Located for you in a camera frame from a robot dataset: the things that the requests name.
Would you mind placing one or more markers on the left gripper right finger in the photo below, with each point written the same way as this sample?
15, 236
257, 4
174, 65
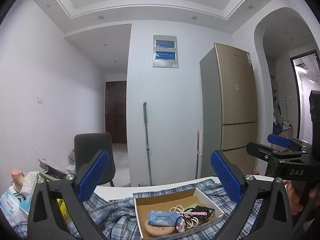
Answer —
273, 221

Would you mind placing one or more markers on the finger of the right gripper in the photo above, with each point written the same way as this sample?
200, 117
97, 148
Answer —
262, 152
293, 145

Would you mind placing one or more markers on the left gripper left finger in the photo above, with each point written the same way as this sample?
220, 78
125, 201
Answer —
45, 219

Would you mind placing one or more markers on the pink patterned hair clip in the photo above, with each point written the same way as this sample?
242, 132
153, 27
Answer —
193, 214

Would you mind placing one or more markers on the tan round plush pouch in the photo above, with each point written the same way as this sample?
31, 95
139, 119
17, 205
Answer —
159, 231

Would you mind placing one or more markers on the white bunny plush keychain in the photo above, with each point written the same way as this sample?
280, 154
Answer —
180, 225

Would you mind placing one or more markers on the person's right hand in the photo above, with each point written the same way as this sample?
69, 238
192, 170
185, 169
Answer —
294, 198

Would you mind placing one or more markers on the yellow spray can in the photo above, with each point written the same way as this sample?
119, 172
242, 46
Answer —
63, 209

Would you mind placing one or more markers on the white plastic bag pile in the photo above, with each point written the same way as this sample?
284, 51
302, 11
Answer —
15, 202

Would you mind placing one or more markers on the pink lidded cup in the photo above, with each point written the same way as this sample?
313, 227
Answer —
17, 178

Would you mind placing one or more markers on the gold three-door refrigerator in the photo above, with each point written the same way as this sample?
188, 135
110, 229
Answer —
230, 107

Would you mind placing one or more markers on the blue plaid shirt cloth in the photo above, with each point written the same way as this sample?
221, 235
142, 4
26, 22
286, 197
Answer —
117, 218

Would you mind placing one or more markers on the green paper card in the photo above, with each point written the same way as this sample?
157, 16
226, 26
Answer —
190, 207

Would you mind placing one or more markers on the black office chair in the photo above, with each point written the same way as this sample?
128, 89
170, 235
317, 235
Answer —
85, 148

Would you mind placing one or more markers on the open cardboard box tray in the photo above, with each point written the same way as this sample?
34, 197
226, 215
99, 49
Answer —
164, 202

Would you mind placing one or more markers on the dark wooden door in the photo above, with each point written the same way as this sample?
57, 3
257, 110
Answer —
115, 111

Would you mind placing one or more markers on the white wall switch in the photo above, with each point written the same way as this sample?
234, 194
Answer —
39, 100

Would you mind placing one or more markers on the wall electrical panel box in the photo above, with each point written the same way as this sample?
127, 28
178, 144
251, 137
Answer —
165, 51

